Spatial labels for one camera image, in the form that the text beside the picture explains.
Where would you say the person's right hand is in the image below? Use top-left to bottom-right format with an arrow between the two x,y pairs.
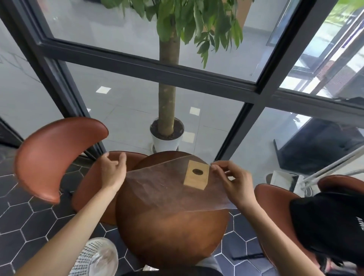
210,160 -> 256,210

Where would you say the person's left hand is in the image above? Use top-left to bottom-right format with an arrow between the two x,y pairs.
98,152 -> 128,191

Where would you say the sheer brown mesh cloth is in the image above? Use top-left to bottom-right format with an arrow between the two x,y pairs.
125,155 -> 238,215

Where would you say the person's right forearm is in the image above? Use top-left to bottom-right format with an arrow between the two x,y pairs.
238,202 -> 326,276

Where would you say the person's left forearm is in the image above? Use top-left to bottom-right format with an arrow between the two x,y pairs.
14,186 -> 123,276

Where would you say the wooden tissue box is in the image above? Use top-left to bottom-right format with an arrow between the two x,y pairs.
183,160 -> 210,190

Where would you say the white plant pot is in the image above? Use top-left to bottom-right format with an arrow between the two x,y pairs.
150,117 -> 185,152

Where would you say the brown leather chair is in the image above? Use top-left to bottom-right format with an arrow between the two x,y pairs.
254,175 -> 364,276
14,117 -> 148,225

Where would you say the white box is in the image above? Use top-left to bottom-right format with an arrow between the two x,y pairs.
270,171 -> 299,194

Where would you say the white electric fan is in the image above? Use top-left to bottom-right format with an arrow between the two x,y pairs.
68,237 -> 119,276

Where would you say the green potted tree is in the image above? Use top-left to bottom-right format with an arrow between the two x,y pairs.
101,0 -> 255,140

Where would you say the black cover sheet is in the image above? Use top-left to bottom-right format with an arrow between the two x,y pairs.
274,118 -> 364,175

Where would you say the person's dark clothing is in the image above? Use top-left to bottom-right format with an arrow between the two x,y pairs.
121,256 -> 225,276

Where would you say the white metal stand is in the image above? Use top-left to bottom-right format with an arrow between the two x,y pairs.
300,146 -> 364,189

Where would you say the black cap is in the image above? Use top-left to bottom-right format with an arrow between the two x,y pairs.
289,192 -> 364,268

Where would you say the dark grey window frame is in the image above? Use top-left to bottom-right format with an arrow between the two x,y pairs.
0,0 -> 364,171

